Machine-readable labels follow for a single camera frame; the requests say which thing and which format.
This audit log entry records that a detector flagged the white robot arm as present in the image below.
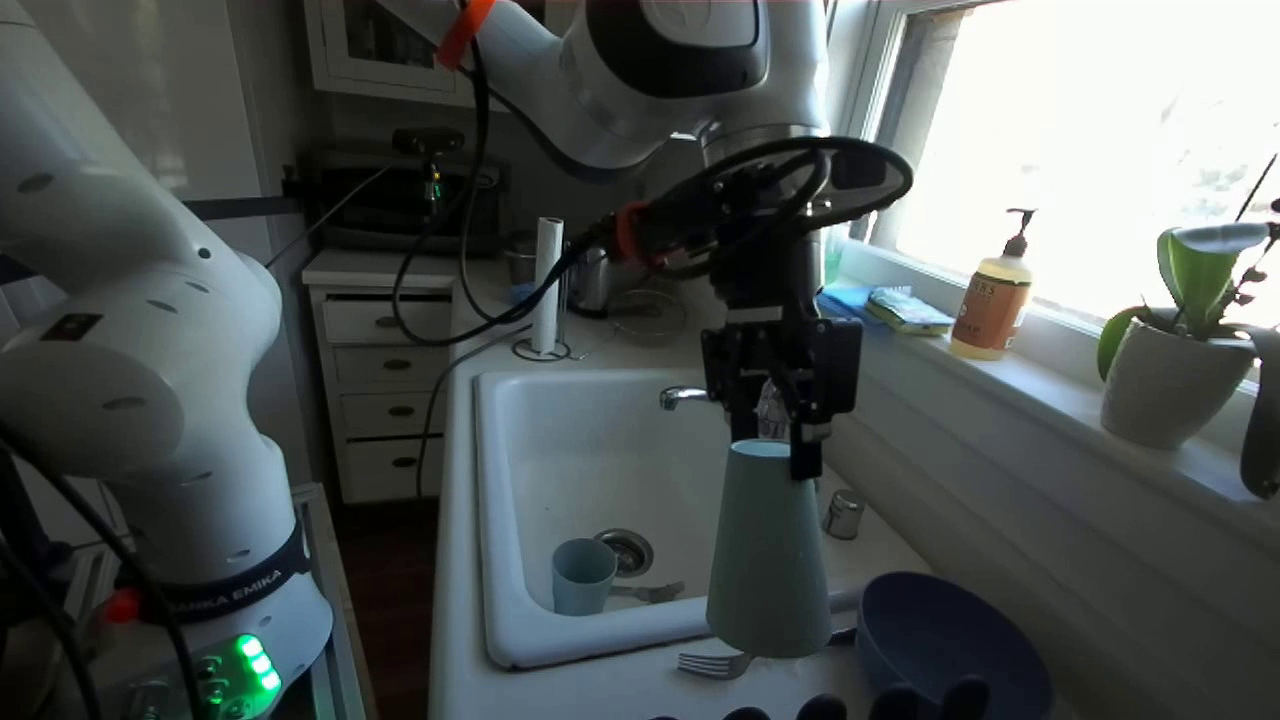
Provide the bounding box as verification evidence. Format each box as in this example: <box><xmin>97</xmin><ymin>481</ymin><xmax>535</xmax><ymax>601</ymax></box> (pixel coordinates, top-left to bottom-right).
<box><xmin>0</xmin><ymin>0</ymin><xmax>828</xmax><ymax>720</ymax></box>

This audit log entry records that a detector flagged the light grey-blue tall cup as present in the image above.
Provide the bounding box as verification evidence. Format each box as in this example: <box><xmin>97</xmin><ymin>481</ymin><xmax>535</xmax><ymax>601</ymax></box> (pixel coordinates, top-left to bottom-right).
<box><xmin>707</xmin><ymin>440</ymin><xmax>832</xmax><ymax>661</ymax></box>

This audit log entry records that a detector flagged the blue bowl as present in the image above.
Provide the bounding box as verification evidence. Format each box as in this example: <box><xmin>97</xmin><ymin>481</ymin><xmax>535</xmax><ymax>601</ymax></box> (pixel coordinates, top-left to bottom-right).
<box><xmin>856</xmin><ymin>572</ymin><xmax>1058</xmax><ymax>720</ymax></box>

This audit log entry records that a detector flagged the small blue cup in sink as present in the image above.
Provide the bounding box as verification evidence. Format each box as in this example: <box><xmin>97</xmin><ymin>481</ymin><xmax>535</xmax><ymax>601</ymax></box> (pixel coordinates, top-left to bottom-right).
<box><xmin>554</xmin><ymin>539</ymin><xmax>617</xmax><ymax>618</ymax></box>

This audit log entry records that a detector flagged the potted plant white pot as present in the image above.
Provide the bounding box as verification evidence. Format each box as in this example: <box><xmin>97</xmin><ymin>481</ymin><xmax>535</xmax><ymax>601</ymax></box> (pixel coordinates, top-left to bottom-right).
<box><xmin>1097</xmin><ymin>218</ymin><xmax>1280</xmax><ymax>453</ymax></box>

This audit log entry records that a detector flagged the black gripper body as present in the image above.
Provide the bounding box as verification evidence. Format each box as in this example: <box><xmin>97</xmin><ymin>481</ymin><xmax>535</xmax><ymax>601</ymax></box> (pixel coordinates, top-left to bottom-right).
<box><xmin>705</xmin><ymin>167</ymin><xmax>861</xmax><ymax>417</ymax></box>

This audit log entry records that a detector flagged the blue cloth on sill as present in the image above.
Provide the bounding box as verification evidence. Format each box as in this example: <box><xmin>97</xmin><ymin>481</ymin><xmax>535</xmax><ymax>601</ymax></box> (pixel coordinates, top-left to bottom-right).
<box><xmin>818</xmin><ymin>284</ymin><xmax>872</xmax><ymax>321</ymax></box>

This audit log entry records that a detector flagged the black dish drying rack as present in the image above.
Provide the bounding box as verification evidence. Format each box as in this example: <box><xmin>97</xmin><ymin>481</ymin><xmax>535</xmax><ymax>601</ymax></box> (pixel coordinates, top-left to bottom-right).
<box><xmin>653</xmin><ymin>675</ymin><xmax>1058</xmax><ymax>720</ymax></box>

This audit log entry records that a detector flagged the white drawer cabinet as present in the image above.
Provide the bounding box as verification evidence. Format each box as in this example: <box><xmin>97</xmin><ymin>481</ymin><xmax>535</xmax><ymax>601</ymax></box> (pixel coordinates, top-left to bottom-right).
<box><xmin>300</xmin><ymin>252</ymin><xmax>453</xmax><ymax>503</ymax></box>

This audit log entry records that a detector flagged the white kitchen sink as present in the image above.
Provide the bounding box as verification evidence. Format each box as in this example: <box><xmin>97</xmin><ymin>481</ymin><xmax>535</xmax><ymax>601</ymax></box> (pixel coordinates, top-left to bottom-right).
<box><xmin>428</xmin><ymin>347</ymin><xmax>872</xmax><ymax>720</ymax></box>

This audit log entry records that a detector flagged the chrome sink faucet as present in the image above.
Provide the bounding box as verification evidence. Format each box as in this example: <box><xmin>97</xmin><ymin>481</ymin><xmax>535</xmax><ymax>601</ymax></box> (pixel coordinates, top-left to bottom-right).
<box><xmin>659</xmin><ymin>383</ymin><xmax>711</xmax><ymax>414</ymax></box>

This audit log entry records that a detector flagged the orange soap pump bottle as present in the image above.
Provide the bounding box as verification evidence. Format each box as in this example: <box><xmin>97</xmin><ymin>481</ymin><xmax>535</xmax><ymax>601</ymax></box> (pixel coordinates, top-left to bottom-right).
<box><xmin>952</xmin><ymin>207</ymin><xmax>1031</xmax><ymax>359</ymax></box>

